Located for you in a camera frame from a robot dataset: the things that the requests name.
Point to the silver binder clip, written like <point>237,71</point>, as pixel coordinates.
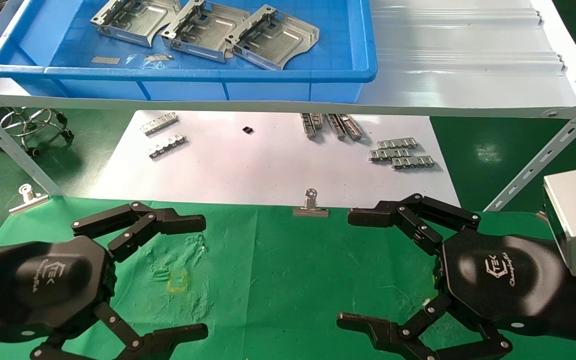
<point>28,200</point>
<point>311,207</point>

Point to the white paper sheet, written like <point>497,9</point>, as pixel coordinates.
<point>248,170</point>

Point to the white perforated shelf strut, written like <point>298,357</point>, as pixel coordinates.
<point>543,155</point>
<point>13,150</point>

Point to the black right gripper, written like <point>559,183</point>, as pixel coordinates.
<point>503,275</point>

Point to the chrome stool base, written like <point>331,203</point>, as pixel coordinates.
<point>33,125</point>

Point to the stamped sheet metal part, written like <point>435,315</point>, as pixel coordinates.
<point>205,30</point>
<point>135,20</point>
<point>273,40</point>

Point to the blue plastic bin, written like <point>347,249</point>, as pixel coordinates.
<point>268,90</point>

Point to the green cloth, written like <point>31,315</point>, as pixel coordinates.
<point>293,280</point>

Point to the grey slotted metal bracket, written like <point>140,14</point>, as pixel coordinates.
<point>413,162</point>
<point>389,154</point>
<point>397,144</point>

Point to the small black clip piece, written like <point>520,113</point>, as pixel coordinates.
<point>248,130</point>

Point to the clear tape piece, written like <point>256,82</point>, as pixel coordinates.
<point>159,57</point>

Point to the white metal shelf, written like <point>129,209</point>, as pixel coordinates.
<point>468,75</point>

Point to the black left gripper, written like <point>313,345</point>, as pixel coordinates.
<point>43,280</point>

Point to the short metal rail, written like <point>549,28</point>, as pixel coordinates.
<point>308,126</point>
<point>318,120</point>
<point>352,127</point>
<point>336,126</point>

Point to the notched metal strip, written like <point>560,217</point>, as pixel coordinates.
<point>159,123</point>
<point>167,146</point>

